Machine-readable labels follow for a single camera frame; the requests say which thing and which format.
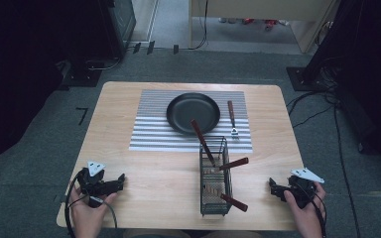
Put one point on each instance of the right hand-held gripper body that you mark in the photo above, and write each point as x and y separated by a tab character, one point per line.
302	191

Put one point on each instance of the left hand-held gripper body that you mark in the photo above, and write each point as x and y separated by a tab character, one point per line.
94	185

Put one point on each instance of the person's right hand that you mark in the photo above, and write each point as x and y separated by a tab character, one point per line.
306	218

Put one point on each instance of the person's left hand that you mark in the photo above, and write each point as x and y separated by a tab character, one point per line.
86	214

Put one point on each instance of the grey striped placemat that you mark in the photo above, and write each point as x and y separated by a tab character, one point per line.
152	132

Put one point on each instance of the black corner tape mark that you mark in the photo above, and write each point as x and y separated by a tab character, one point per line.
83	114

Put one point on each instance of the black frying pan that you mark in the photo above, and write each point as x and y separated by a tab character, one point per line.
191	110

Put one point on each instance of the black square stand base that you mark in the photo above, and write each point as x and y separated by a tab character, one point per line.
299	81

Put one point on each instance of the dark curtain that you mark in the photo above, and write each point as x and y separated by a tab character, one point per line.
16	76
370	66

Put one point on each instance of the black floor tape strip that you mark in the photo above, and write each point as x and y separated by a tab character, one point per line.
136	47
151	47

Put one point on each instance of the black cabinet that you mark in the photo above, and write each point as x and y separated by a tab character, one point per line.
120	23

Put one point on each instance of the red shoes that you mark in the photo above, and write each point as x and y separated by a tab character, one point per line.
269	23

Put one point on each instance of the light wooden desk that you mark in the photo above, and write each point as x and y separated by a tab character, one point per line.
261	8

